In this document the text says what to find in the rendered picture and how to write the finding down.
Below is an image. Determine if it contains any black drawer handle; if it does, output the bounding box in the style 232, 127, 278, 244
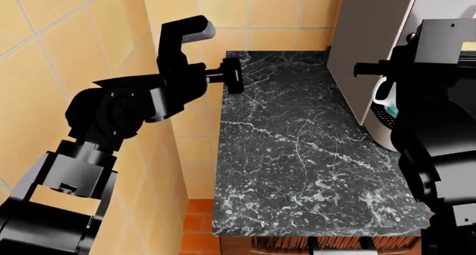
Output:
306, 236, 321, 255
358, 236, 377, 255

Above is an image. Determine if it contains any brown wooden base cabinet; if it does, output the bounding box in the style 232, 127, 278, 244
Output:
218, 233, 423, 255

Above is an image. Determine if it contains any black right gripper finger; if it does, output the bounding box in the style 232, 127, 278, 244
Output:
353, 59, 388, 79

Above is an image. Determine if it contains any white coffee machine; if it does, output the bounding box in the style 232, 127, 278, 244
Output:
361, 75, 403, 153
326, 0, 476, 126

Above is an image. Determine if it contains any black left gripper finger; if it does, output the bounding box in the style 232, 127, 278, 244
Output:
222, 57, 242, 77
225, 74, 245, 95

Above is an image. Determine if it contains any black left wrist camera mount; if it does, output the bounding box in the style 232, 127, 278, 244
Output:
160, 14, 217, 55

